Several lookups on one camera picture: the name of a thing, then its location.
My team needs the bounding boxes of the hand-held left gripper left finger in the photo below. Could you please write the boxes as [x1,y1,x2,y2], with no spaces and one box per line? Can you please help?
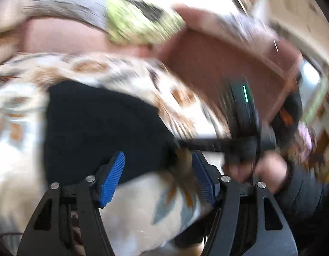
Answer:
[16,151,125,256]

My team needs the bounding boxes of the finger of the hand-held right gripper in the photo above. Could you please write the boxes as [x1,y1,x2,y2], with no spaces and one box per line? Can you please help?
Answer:
[176,137,230,153]

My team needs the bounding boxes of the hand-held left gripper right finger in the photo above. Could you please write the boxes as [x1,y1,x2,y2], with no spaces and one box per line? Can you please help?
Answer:
[192,151,298,256]

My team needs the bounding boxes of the black pants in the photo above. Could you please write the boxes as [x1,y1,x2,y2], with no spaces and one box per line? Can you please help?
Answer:
[44,81,182,186]

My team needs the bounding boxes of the person's right forearm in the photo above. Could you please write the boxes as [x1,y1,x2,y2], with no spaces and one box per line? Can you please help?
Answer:
[272,163,329,220]

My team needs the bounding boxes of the person's right hand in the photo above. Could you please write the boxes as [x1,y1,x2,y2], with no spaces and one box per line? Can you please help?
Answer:
[224,153,289,191]

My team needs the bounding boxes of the leaf print fleece blanket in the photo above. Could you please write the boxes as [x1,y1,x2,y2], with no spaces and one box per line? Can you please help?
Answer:
[0,52,231,256]

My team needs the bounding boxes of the pink sofa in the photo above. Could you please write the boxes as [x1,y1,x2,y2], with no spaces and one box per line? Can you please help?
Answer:
[22,4,305,142]

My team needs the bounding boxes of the green patterned folded cloth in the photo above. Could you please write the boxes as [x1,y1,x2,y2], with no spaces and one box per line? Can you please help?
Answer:
[102,0,187,46]

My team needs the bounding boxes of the dark grey cloth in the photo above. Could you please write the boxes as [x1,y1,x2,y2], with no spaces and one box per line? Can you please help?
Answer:
[136,1,166,20]

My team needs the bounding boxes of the grey quilted bedspread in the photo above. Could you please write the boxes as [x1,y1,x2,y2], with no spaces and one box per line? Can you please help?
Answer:
[8,0,113,31]

